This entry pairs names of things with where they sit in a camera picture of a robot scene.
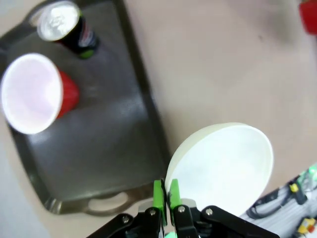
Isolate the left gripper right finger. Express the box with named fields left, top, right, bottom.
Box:
left=168, top=178, right=282, bottom=238

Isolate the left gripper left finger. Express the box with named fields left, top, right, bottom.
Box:
left=85, top=178, right=168, bottom=238

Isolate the cream white bowl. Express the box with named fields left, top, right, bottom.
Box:
left=164, top=121, right=274, bottom=218

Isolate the red plastic cup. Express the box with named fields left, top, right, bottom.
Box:
left=0, top=52, right=81, bottom=135
left=298, top=0, right=317, bottom=36

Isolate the black can with green base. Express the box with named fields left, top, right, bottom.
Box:
left=36, top=0, right=100, bottom=60

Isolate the dark brown serving tray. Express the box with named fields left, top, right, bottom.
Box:
left=0, top=0, right=174, bottom=217

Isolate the yellow orange floor device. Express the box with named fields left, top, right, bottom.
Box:
left=297, top=217, right=314, bottom=235

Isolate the black floor cable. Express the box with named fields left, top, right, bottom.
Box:
left=249, top=193, right=292, bottom=220

